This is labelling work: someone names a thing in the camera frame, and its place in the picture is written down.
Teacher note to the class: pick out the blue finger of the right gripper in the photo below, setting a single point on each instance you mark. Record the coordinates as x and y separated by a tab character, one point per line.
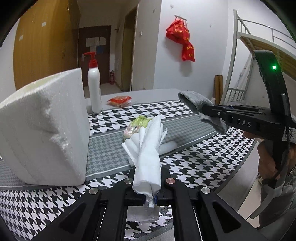
215	113
232	107

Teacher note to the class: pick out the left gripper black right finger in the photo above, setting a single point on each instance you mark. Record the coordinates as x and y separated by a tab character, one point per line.
155	200

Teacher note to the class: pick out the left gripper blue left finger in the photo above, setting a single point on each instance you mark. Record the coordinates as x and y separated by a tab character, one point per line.
144	203

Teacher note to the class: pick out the white cloth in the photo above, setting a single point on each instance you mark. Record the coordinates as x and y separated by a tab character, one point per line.
142	149

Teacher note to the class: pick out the houndstooth table cloth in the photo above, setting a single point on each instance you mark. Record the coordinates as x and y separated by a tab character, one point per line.
202	157

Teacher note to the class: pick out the green pink wrapped packet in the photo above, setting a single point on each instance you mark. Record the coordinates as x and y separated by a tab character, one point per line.
135	125

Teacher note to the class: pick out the metal bunk bed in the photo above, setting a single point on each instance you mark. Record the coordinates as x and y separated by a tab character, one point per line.
243	83

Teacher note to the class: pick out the red hanging bag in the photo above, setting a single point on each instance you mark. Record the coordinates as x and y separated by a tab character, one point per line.
179	33

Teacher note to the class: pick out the red snack packet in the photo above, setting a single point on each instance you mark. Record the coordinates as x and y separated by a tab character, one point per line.
120	101

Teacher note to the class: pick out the red fire extinguisher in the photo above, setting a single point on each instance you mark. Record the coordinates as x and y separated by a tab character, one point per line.
112	77

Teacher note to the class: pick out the wooden side door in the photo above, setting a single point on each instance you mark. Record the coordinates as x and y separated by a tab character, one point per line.
127	49

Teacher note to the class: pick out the white red pump bottle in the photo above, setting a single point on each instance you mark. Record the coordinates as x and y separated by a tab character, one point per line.
93	77

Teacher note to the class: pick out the white styrofoam box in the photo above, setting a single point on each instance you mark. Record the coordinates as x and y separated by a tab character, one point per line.
45	131

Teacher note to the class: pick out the wooden wardrobe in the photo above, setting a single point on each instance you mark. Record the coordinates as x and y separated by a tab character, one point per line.
46	41

